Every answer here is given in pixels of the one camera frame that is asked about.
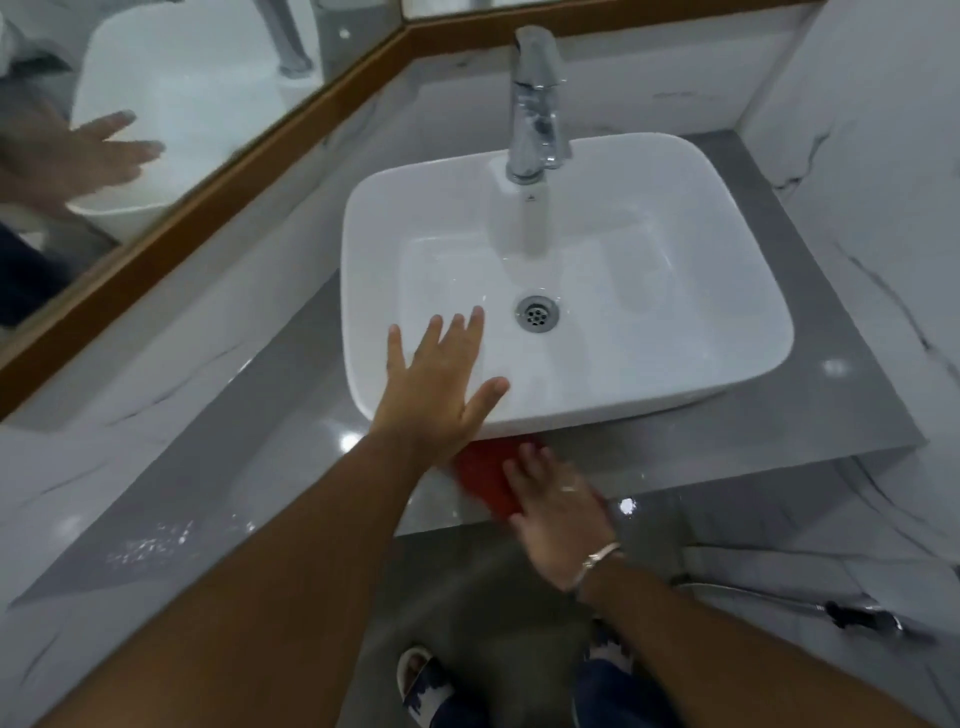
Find wooden framed mirror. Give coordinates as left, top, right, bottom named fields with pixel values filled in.
left=401, top=0, right=826, bottom=40
left=0, top=0, right=410, bottom=421

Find white ceramic sink basin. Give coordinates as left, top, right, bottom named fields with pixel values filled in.
left=341, top=132, right=796, bottom=442

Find chrome sprayer hose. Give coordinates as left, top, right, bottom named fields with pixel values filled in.
left=673, top=576, right=939, bottom=648

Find blue jeans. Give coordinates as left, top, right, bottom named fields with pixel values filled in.
left=571, top=621, right=655, bottom=728

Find white slipper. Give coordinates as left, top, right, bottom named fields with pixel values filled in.
left=395, top=648, right=460, bottom=723

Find silver bracelet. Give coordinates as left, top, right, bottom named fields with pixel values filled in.
left=570, top=540, right=624, bottom=599

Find red cleaning cloth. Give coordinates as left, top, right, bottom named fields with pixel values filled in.
left=450, top=436, right=543, bottom=523

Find person's left forearm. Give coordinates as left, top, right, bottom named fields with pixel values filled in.
left=33, top=431, right=451, bottom=728

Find chrome faucet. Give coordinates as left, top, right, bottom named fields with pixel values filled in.
left=504, top=24, right=573, bottom=186

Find person's right hand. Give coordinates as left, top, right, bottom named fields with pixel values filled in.
left=501, top=442, right=624, bottom=594

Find person's right forearm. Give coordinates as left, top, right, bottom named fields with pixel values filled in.
left=579, top=556, right=939, bottom=728

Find chrome sink drain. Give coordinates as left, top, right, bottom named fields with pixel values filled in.
left=514, top=294, right=561, bottom=335

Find person's left hand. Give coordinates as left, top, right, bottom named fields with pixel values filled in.
left=369, top=305, right=511, bottom=472

